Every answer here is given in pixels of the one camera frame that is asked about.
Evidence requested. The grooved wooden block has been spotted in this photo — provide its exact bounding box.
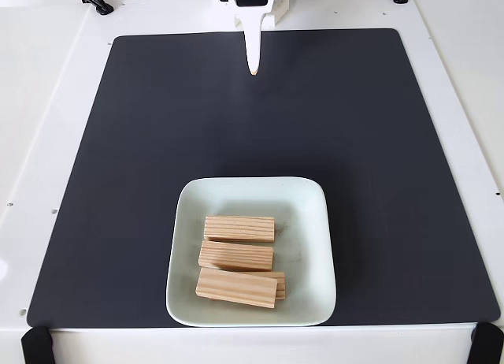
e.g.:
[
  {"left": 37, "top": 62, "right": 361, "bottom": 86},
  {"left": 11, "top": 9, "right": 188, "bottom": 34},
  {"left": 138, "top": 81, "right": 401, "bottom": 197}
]
[
  {"left": 251, "top": 270, "right": 287, "bottom": 301},
  {"left": 203, "top": 215, "right": 276, "bottom": 244},
  {"left": 197, "top": 240, "right": 275, "bottom": 273}
]

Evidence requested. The wooden block numbered two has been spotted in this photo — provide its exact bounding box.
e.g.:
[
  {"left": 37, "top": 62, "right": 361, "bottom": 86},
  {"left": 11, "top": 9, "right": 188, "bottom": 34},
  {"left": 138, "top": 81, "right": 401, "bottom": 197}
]
[{"left": 195, "top": 266, "right": 280, "bottom": 310}]

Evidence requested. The pale green square plate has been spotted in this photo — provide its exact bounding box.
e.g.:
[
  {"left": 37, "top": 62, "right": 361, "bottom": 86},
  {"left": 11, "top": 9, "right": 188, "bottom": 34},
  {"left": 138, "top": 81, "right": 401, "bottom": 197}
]
[{"left": 165, "top": 176, "right": 338, "bottom": 328}]

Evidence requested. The black rubber table mat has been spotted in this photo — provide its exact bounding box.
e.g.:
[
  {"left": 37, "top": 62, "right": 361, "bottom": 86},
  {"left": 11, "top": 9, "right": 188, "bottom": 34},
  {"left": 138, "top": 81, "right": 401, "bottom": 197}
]
[{"left": 26, "top": 28, "right": 501, "bottom": 329}]

